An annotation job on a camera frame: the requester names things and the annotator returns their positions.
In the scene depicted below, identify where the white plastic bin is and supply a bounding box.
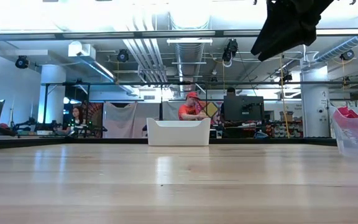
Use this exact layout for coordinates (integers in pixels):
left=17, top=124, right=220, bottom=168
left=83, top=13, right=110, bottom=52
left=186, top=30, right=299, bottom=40
left=146, top=117, right=212, bottom=147

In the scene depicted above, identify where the clear plastic bin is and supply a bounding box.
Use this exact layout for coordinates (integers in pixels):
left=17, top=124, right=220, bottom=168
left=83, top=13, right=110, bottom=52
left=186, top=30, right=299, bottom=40
left=329, top=105, right=358, bottom=158

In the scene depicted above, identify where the silver ventilation duct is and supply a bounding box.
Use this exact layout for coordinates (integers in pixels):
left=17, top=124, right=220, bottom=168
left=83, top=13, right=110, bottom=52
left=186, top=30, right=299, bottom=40
left=175, top=42, right=205, bottom=93

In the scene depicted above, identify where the person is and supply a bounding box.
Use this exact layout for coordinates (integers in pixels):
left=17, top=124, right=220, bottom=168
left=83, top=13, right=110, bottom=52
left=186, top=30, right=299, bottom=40
left=68, top=105, right=86, bottom=135
left=220, top=86, right=237, bottom=103
left=178, top=91, right=209, bottom=122

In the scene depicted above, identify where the white column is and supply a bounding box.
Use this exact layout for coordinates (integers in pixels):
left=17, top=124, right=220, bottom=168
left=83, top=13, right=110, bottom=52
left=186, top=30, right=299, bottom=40
left=300, top=66, right=331, bottom=138

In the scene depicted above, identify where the yellow cable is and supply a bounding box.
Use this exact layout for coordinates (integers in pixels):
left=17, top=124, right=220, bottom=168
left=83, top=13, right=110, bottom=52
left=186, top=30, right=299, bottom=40
left=279, top=55, right=292, bottom=139

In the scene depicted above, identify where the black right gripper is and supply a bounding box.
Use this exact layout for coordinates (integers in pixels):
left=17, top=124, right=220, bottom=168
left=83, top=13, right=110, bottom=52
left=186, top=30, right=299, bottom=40
left=250, top=0, right=336, bottom=62

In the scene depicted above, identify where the grey overhead frame bar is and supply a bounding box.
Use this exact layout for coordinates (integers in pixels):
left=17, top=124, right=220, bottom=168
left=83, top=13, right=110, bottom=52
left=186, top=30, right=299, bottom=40
left=0, top=29, right=358, bottom=40

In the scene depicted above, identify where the pale hanging cloth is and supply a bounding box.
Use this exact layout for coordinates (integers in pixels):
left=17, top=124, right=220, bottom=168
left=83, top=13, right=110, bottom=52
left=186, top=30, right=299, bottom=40
left=102, top=101, right=138, bottom=139
left=162, top=100, right=186, bottom=122

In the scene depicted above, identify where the black monitor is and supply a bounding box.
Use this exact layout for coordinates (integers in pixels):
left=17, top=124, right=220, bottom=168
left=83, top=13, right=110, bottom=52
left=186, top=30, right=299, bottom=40
left=223, top=95, right=265, bottom=123

